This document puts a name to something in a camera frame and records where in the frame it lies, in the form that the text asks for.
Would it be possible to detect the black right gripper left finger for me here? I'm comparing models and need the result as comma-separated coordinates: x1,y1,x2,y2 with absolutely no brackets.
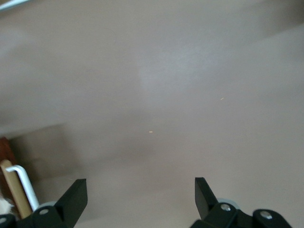
0,179,88,228

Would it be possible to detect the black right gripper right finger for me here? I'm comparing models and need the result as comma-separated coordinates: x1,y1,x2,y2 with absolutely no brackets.
190,177,293,228

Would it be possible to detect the white metal drawer handle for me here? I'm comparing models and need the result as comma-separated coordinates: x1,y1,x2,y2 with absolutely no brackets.
5,165,40,211

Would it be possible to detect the wooden drawer with dark front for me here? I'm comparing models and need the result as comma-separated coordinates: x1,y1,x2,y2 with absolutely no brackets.
0,136,19,219

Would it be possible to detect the light wooden slat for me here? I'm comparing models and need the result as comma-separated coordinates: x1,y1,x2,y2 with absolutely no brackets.
0,159,33,219

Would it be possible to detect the brown table cover sheet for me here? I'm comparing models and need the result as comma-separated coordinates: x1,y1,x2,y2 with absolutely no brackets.
0,0,304,228

